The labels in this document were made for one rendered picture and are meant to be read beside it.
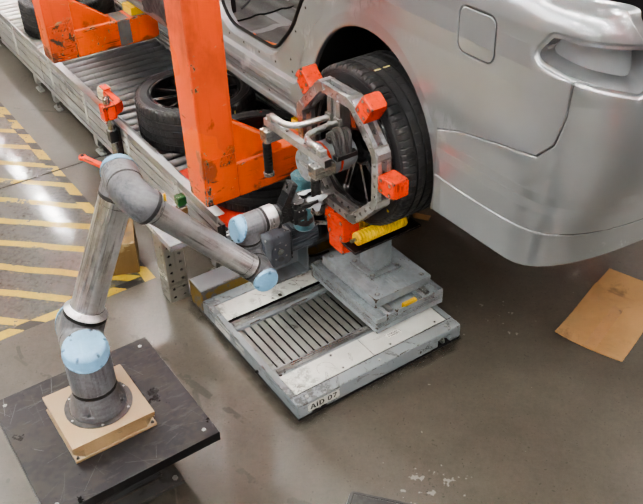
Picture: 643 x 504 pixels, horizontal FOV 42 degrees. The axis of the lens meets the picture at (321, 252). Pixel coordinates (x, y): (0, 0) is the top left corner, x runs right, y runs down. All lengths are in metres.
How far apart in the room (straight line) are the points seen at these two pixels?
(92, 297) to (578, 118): 1.63
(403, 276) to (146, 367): 1.18
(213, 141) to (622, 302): 1.95
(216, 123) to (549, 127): 1.44
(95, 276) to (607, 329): 2.18
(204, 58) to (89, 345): 1.20
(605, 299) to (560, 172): 1.47
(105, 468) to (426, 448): 1.17
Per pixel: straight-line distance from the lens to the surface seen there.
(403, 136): 3.01
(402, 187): 3.01
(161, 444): 2.90
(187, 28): 3.23
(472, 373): 3.52
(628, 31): 2.46
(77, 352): 2.79
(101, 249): 2.76
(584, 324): 3.82
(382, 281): 3.59
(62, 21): 5.16
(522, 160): 2.65
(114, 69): 5.68
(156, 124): 4.52
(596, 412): 3.46
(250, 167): 3.60
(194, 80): 3.31
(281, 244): 3.60
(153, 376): 3.13
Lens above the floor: 2.43
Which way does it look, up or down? 36 degrees down
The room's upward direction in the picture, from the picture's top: 2 degrees counter-clockwise
